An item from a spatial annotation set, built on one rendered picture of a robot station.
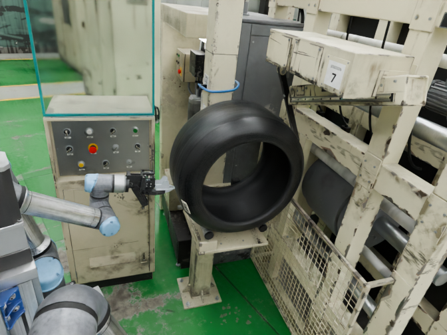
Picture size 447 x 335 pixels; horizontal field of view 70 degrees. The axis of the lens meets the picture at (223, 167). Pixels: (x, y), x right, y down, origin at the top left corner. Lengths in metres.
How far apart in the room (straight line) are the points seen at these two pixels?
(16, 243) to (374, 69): 1.13
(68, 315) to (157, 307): 1.73
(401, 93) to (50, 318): 1.07
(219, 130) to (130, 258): 1.38
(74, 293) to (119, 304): 1.72
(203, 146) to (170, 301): 1.43
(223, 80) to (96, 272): 1.54
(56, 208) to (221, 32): 0.99
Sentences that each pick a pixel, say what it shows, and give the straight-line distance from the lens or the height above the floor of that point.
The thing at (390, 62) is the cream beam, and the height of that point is 1.76.
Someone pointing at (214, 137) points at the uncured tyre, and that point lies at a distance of 1.24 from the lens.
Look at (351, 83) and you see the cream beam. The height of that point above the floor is 1.69.
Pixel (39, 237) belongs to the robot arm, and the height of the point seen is 1.01.
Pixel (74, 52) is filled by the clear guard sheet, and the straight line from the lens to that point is 1.75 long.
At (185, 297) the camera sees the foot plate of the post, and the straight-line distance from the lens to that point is 2.43.
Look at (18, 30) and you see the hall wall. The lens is 10.35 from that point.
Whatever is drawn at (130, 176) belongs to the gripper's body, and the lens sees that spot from 1.35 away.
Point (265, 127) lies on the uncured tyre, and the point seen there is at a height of 1.45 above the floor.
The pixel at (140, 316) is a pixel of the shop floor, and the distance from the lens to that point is 2.36.
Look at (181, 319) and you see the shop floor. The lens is 2.34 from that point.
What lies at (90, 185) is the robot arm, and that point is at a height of 1.20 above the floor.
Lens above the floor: 1.89
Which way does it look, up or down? 28 degrees down
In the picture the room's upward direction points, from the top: 7 degrees clockwise
